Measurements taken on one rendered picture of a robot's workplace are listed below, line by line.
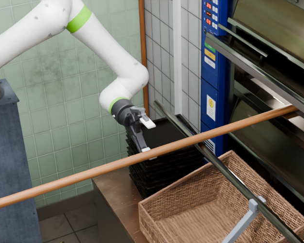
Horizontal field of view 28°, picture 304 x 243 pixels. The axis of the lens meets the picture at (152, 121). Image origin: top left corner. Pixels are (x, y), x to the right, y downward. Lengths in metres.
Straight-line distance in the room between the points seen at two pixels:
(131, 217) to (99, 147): 0.89
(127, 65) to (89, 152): 1.28
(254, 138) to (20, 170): 1.01
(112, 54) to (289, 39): 0.67
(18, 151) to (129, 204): 0.59
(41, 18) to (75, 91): 1.25
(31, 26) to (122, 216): 1.05
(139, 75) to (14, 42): 0.52
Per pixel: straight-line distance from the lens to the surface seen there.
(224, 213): 2.77
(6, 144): 2.58
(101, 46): 2.32
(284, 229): 1.84
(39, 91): 3.25
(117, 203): 2.85
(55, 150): 3.46
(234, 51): 2.24
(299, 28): 2.15
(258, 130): 2.53
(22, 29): 2.16
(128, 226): 2.72
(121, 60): 2.35
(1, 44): 2.21
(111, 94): 2.37
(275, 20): 2.24
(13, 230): 2.86
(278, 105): 2.41
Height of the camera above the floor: 2.40
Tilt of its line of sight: 32 degrees down
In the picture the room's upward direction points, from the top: 3 degrees counter-clockwise
